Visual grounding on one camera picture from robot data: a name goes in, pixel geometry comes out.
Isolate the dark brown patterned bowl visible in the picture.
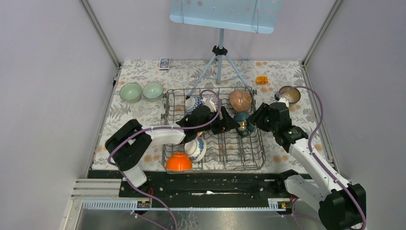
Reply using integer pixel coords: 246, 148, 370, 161
279, 86, 301, 104

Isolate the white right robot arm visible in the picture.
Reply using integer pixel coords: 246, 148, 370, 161
249, 102, 366, 230

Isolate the light green bowl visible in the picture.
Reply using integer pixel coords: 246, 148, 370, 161
119, 82, 142, 103

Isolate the small yellow orange toy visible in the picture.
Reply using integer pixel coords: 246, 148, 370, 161
256, 76, 269, 85

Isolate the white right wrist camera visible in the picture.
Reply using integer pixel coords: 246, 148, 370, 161
278, 96, 289, 107

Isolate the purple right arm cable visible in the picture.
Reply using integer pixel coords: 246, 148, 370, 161
274, 85, 367, 230

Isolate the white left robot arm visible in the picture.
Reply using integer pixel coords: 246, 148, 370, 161
104, 105, 240, 197

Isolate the playing card box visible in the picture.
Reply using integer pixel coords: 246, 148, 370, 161
158, 57, 171, 70

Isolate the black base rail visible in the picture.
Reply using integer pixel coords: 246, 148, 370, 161
87, 170, 307, 208

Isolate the blue white zigzag bowl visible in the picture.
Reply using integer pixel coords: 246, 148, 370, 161
185, 96, 204, 115

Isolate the orange bowl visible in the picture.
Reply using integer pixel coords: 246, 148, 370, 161
165, 152, 192, 171

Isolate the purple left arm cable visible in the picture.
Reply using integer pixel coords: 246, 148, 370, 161
107, 89, 223, 230

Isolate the pink speckled bowl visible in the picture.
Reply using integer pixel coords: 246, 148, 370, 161
229, 90, 252, 113

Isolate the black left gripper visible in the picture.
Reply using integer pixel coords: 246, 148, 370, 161
196, 106, 240, 135

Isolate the dark teal gold bowl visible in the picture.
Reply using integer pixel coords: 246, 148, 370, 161
233, 113, 256, 138

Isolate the pale green checkered bowl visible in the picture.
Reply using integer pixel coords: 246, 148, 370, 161
143, 82, 164, 100

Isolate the grey wire dish rack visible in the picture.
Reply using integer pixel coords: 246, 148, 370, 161
162, 87, 266, 173

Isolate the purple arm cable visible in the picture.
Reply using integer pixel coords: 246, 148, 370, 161
107, 89, 223, 230
274, 85, 367, 230

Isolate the light blue board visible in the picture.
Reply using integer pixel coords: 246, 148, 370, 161
169, 0, 282, 34

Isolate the white blue floral bowl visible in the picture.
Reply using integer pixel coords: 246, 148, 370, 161
184, 137, 207, 163

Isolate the light blue tripod stand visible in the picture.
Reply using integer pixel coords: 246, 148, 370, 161
186, 28, 248, 99

